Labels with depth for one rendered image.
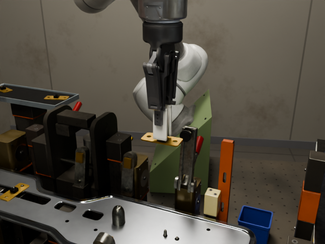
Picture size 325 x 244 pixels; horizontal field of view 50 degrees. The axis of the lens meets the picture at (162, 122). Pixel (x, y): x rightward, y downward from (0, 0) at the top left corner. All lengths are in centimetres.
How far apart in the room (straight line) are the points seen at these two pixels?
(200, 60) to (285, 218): 74
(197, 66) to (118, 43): 190
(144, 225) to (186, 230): 10
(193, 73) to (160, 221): 82
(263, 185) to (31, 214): 104
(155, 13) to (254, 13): 267
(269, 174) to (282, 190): 14
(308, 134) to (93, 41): 226
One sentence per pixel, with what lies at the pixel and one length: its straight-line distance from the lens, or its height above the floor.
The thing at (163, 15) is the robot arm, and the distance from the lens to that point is 62.
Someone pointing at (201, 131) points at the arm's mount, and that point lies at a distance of 140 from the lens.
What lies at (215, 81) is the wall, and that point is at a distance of 336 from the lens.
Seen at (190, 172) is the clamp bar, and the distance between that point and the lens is 91.
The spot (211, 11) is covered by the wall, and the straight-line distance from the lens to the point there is 325.
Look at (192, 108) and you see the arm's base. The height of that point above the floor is 100.
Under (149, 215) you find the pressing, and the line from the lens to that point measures 93.
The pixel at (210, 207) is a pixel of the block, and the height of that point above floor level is 103.
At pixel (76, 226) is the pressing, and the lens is 92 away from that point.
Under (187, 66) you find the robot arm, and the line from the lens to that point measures 152.
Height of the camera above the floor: 157
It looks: 23 degrees down
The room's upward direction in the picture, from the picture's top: straight up
